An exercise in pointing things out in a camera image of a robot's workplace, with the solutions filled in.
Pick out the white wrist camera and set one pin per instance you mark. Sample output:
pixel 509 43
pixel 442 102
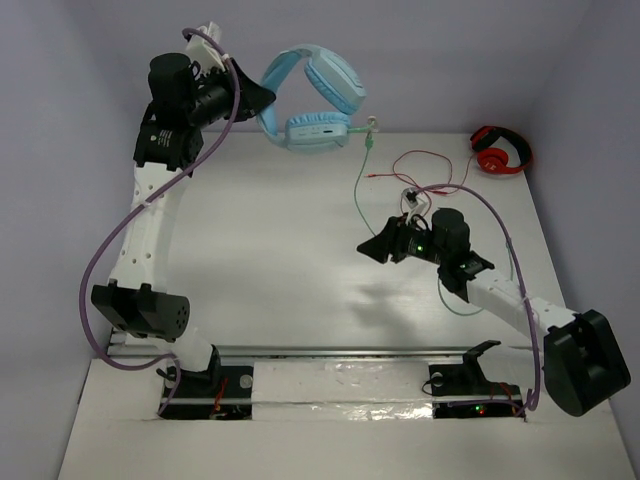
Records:
pixel 200 50
pixel 419 203

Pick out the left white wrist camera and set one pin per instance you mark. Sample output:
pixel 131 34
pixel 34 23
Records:
pixel 200 50

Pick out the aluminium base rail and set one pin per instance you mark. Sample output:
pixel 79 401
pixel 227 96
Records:
pixel 333 384

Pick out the light blue headphones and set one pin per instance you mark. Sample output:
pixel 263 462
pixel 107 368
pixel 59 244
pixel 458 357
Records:
pixel 334 79

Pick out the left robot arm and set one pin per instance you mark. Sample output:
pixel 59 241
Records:
pixel 169 147

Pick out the red and black headphones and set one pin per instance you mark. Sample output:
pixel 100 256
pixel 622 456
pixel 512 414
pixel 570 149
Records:
pixel 495 161

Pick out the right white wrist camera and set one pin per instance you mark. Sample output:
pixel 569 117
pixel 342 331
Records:
pixel 419 203

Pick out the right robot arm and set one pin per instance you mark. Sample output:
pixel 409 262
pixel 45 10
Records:
pixel 575 357

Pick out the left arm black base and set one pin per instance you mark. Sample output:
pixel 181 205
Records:
pixel 221 392

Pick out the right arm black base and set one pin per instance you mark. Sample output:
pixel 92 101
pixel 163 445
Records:
pixel 462 391

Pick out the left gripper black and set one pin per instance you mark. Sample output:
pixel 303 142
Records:
pixel 235 93

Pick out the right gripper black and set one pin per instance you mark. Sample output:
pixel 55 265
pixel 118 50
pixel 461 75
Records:
pixel 379 248

